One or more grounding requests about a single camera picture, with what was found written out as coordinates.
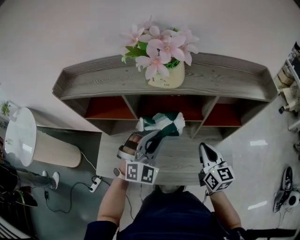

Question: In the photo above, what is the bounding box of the round white side table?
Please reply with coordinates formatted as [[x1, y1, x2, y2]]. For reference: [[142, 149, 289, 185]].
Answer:
[[4, 106, 83, 168]]

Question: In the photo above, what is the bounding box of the person's dark navy clothing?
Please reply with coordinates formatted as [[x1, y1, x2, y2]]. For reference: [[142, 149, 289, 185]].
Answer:
[[86, 190, 247, 240]]

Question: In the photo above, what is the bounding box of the person's left hand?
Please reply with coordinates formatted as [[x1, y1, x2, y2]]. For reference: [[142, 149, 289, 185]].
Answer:
[[122, 135, 144, 155]]

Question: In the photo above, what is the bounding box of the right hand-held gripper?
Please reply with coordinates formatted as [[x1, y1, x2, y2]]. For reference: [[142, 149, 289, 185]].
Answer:
[[198, 142, 235, 192]]

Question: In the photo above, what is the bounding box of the person's right forearm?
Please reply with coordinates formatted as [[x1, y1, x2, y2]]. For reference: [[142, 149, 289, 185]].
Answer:
[[209, 190, 242, 231]]

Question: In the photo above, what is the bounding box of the white floor cable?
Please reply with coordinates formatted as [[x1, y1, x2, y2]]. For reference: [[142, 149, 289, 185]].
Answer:
[[80, 150, 98, 179]]

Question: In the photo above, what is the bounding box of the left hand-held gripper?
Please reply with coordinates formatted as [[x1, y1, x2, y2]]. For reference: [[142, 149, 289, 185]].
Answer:
[[117, 127, 180, 185]]

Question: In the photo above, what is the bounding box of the grey wooden shelf desk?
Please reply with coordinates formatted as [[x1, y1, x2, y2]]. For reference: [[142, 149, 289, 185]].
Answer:
[[52, 52, 279, 188]]

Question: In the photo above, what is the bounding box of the black bag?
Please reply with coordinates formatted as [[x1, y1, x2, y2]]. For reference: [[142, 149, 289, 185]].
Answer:
[[0, 189, 38, 207]]

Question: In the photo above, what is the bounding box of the cream pot with pink flowers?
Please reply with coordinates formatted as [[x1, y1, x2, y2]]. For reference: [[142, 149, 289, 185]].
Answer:
[[119, 15, 200, 90]]

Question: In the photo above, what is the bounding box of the white and black floor device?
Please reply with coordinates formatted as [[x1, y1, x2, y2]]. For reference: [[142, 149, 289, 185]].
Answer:
[[272, 166, 300, 213]]

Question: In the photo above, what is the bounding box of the small green plant in vase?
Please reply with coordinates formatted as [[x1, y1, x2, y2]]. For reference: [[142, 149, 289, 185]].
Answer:
[[0, 100, 19, 118]]

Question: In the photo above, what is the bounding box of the white power strip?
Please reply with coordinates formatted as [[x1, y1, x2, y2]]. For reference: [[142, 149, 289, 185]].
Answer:
[[89, 177, 102, 194]]

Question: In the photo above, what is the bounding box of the black floor cable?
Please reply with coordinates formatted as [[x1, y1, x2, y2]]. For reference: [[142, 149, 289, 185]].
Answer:
[[44, 182, 92, 214]]

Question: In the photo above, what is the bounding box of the person's left forearm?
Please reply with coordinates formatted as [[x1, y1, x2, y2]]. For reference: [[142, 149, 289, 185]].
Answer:
[[97, 172, 128, 226]]

